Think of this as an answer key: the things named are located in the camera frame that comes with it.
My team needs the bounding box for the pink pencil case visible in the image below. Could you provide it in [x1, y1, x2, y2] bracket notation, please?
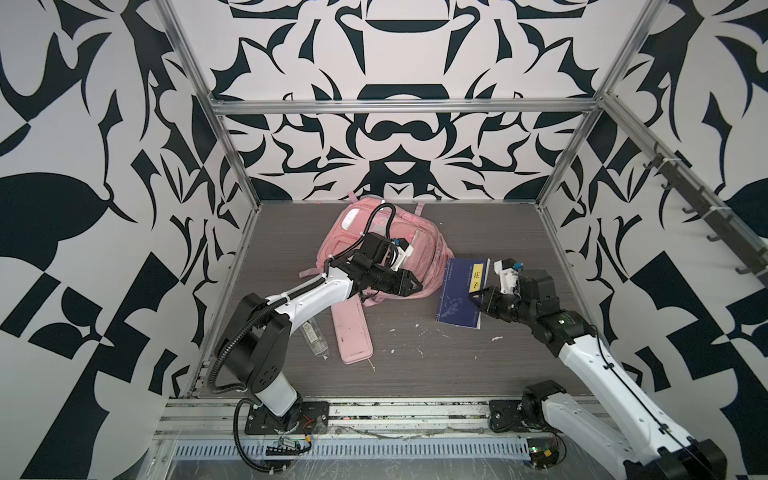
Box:
[331, 296, 373, 365]

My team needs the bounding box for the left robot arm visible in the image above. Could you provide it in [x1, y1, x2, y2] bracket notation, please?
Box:
[206, 233, 423, 417]

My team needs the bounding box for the right electronics board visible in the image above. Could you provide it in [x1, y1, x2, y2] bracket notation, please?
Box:
[528, 437, 568, 471]

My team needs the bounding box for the white slotted cable duct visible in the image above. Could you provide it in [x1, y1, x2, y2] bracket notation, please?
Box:
[173, 437, 530, 461]

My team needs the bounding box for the aluminium front rail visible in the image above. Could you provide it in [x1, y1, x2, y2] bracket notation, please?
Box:
[152, 395, 502, 439]

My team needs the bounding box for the left electronics board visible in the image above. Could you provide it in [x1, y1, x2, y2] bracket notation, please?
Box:
[265, 436, 312, 456]

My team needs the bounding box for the black corrugated cable left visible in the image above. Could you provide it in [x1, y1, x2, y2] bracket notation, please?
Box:
[232, 397, 289, 475]

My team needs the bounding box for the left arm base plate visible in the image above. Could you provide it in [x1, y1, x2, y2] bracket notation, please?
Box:
[244, 400, 330, 435]

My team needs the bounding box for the black coat hook rail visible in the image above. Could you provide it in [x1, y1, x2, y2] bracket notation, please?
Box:
[644, 141, 767, 287]

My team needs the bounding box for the clear plastic small case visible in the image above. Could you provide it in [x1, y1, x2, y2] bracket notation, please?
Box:
[300, 317, 329, 359]

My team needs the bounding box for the purple book yellow label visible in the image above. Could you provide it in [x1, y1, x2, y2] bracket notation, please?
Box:
[436, 258, 490, 330]

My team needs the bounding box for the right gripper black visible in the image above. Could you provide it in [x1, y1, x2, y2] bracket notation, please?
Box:
[467, 285, 537, 328]

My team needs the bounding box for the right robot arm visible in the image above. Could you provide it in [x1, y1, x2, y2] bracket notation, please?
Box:
[469, 260, 727, 479]

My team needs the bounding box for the pink student backpack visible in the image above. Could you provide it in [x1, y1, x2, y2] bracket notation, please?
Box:
[299, 196, 454, 306]

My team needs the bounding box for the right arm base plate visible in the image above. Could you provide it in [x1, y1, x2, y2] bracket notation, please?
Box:
[488, 397, 560, 433]

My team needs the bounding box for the electronics board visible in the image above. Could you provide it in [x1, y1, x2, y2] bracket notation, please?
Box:
[528, 437, 568, 471]
[265, 436, 312, 456]

